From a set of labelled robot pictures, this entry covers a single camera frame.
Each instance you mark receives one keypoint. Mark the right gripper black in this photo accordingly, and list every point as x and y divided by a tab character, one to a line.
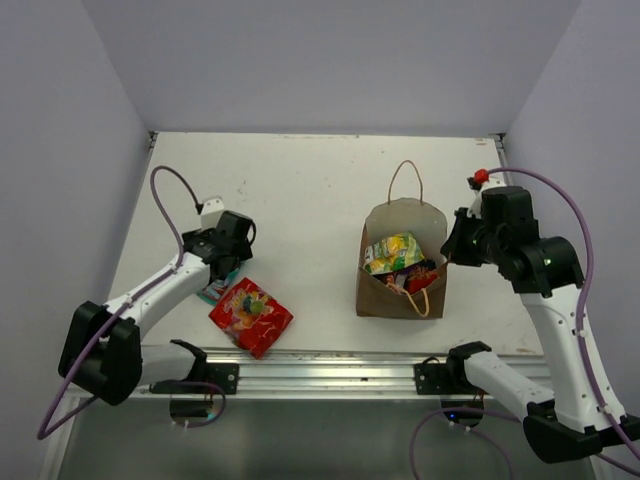
453	248

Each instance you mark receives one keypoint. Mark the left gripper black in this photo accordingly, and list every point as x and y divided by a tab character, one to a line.
244	251

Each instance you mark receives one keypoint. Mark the teal red candy bag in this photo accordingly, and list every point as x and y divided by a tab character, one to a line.
212	293

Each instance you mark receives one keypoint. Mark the red snack sticks bag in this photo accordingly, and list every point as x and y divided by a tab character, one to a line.
419	278

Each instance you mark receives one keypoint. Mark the yellow green Fox's candy bag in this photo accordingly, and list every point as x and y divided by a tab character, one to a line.
391	254

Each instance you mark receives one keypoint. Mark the brown paper bag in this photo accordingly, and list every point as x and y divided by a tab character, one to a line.
429	226

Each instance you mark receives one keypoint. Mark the red fruit candy bag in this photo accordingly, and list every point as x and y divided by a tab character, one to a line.
251	318

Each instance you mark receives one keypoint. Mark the purple Fox's berries candy bag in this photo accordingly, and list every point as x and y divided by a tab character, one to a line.
396	281

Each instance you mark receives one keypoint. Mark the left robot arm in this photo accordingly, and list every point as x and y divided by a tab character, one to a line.
103	353

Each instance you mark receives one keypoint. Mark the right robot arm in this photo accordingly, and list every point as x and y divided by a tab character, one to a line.
579	415

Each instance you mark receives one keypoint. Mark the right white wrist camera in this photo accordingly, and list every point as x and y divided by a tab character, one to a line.
479	182

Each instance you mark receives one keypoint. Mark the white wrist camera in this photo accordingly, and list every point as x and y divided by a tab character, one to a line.
210	212
479	182

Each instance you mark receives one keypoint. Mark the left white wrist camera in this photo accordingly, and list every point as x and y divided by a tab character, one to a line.
210	212

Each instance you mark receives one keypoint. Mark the aluminium rail frame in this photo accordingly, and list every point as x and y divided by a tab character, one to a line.
308	197

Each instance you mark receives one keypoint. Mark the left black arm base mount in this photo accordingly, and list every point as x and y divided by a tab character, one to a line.
224	375

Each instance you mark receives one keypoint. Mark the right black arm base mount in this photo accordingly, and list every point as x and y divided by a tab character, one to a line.
432	377

